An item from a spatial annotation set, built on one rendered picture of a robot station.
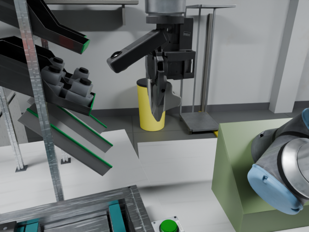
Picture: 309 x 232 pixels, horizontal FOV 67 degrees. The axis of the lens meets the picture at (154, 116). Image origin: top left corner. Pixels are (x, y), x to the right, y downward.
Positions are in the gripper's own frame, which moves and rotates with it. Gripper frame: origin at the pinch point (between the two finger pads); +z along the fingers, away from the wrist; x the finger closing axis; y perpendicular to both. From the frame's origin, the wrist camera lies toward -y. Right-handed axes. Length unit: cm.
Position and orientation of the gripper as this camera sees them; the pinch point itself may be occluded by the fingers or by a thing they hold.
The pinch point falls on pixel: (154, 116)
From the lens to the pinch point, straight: 51.1
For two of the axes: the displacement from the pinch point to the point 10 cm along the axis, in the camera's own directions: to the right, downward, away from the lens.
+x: -3.1, -3.7, 8.7
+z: 0.0, 9.2, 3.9
